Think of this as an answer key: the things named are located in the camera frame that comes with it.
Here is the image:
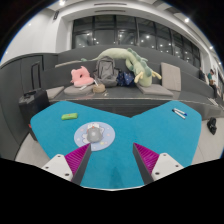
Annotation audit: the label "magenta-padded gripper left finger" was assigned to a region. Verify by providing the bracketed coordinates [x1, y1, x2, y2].
[40, 143, 92, 186]

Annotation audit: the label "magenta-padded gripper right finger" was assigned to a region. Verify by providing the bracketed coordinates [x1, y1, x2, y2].
[132, 142, 184, 185]

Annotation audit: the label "grey orange computer mouse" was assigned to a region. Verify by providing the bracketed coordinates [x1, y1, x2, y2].
[86, 122, 103, 144]

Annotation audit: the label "round light blue mouse pad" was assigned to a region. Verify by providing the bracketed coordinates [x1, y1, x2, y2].
[73, 121, 116, 152]

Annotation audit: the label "green eraser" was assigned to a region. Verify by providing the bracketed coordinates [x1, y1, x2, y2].
[61, 112, 79, 121]

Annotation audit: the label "white marker with black cap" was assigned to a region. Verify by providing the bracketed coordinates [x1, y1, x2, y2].
[171, 109, 187, 120]

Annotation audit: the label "white marker with blue cap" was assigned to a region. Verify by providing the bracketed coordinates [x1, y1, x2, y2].
[173, 107, 188, 117]

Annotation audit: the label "black bag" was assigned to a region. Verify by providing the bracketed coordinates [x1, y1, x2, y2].
[206, 117, 218, 136]

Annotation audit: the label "black suitcase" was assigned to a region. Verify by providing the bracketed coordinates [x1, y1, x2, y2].
[18, 61, 51, 127]

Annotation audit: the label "light grey seat cushion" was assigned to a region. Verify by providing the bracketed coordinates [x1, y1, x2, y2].
[45, 85, 65, 100]

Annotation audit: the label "grey flat seat cushion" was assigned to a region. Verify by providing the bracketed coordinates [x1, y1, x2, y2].
[136, 83, 174, 98]

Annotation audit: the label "tan woven pouch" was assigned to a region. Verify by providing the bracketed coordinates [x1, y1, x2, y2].
[92, 83, 107, 94]

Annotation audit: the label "beige upright seat cushion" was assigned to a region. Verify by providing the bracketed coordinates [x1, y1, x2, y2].
[160, 62, 183, 93]

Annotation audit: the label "pink plush cushion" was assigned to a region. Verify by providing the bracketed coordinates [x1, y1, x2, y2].
[70, 65, 95, 88]

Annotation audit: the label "dark blue patterned bag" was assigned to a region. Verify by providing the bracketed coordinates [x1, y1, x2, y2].
[116, 70, 137, 88]

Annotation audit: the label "person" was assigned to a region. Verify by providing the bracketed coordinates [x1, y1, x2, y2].
[207, 68, 218, 96]
[198, 66, 206, 83]

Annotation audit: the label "green plush dragon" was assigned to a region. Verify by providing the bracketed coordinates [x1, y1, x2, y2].
[91, 47, 163, 88]

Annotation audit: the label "grey backpack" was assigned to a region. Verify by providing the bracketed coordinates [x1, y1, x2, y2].
[93, 55, 120, 88]

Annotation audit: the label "ceiling lights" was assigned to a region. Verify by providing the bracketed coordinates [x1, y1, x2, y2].
[26, 0, 214, 51]

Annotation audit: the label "dark glass window wall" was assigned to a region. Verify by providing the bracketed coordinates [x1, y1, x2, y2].
[71, 14, 203, 69]

